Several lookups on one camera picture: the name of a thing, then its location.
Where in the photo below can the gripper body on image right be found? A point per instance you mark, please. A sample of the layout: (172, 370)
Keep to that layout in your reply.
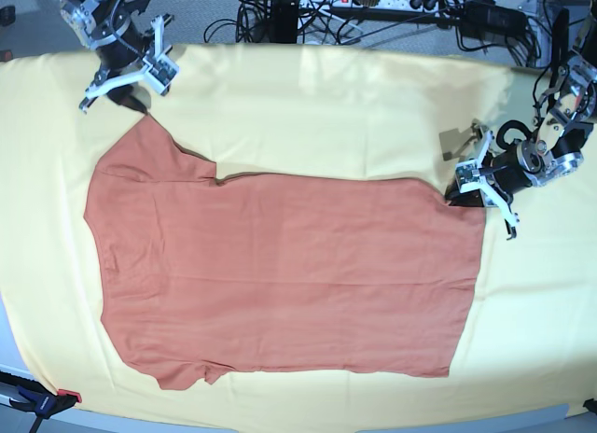
(510, 169)

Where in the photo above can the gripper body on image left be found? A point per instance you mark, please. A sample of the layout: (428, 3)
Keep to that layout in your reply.
(115, 55)

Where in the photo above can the terracotta orange T-shirt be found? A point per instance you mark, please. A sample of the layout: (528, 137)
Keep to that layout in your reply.
(275, 273)

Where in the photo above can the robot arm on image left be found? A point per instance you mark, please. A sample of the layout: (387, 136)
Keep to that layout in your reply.
(85, 16)

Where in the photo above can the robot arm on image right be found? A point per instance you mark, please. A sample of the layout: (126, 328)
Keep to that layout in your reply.
(562, 125)

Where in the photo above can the black power adapter brick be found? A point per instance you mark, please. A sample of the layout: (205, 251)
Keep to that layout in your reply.
(494, 19)

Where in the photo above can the black upright box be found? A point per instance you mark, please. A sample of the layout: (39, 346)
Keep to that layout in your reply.
(559, 40)

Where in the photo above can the pale yellow table cloth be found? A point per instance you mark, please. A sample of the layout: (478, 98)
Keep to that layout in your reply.
(529, 342)

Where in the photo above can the white power strip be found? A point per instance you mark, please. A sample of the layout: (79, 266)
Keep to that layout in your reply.
(383, 9)

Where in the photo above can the black clamp at right corner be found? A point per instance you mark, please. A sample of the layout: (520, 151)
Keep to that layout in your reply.
(590, 405)

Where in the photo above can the black and red bar clamp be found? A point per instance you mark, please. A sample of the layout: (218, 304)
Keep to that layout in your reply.
(29, 396)

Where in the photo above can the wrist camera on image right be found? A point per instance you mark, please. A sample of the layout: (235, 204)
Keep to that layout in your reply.
(467, 176)

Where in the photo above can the black vertical stand post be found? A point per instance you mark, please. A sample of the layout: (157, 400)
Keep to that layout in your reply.
(283, 23)

